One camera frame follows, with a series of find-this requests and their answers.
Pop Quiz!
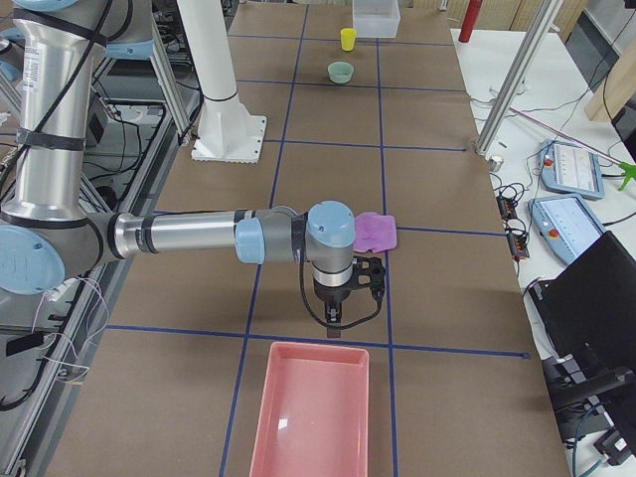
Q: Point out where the clear plastic storage box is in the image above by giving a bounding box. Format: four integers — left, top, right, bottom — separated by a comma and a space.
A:
352, 0, 400, 39

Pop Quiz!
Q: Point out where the red cylinder bottle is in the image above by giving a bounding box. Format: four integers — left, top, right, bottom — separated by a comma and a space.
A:
458, 0, 483, 43

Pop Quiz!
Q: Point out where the upper blue teach pendant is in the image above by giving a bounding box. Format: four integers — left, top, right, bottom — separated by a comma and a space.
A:
538, 140, 605, 200

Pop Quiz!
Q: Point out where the blue teach pendant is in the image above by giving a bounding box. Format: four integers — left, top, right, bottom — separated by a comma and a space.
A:
528, 193, 606, 265
538, 140, 605, 200

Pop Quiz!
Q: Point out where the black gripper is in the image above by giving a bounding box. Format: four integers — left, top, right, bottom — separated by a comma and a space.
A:
313, 281, 351, 339

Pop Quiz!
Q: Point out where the green plastic bowl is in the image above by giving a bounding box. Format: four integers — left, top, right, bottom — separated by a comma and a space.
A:
327, 61, 355, 84

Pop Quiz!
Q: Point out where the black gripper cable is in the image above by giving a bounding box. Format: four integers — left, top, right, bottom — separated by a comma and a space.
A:
299, 257, 384, 331

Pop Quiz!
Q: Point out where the yellow plastic cup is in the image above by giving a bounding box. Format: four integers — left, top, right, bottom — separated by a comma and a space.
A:
340, 27, 357, 52

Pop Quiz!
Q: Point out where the green handled grabber stick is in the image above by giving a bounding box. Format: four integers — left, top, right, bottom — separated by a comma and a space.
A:
509, 106, 635, 191

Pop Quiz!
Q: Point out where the white pedestal column base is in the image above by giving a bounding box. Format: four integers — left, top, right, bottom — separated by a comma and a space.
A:
178, 0, 267, 164

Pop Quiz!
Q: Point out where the pink plastic tray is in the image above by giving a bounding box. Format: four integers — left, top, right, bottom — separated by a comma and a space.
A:
249, 342, 370, 476

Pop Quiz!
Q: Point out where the lower blue teach pendant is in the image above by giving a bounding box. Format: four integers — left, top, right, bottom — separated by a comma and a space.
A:
528, 193, 606, 265

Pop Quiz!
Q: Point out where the purple microfiber cloth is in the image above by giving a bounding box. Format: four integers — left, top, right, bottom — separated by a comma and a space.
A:
354, 212, 398, 253

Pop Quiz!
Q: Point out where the black laptop computer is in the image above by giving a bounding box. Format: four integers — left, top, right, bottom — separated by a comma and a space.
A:
529, 232, 635, 371

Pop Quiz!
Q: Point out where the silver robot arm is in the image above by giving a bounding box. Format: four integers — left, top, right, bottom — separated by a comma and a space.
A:
1, 1, 362, 335

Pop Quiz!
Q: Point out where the aluminium frame post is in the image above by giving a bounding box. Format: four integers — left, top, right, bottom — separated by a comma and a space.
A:
475, 0, 562, 156

